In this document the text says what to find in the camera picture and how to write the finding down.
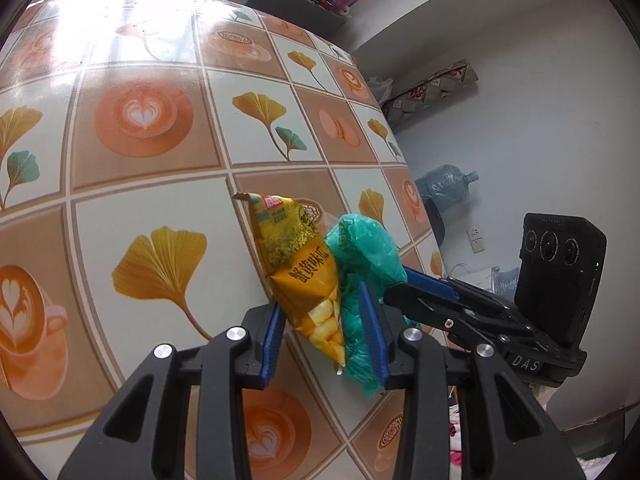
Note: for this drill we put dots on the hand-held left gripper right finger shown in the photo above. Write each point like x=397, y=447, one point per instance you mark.
x=370, y=340

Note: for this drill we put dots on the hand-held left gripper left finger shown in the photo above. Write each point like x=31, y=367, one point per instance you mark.
x=272, y=340

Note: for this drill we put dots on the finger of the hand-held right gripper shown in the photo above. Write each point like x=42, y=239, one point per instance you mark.
x=430, y=282
x=420, y=302

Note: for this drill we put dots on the small yellow snack packet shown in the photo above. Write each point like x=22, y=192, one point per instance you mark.
x=300, y=280

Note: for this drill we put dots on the green plastic bag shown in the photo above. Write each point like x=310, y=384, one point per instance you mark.
x=370, y=250

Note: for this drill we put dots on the black rice cooker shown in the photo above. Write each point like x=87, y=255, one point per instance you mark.
x=436, y=222

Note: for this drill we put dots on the blue water jug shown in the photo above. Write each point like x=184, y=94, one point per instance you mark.
x=445, y=185

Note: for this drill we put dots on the floral fabric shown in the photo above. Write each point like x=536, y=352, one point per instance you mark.
x=459, y=435

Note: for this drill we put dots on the patterned rolled mat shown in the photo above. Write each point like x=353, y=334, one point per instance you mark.
x=430, y=92

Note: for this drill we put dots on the white plastic bag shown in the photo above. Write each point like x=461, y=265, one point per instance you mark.
x=379, y=91

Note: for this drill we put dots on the white wall socket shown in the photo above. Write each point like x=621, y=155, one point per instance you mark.
x=476, y=239

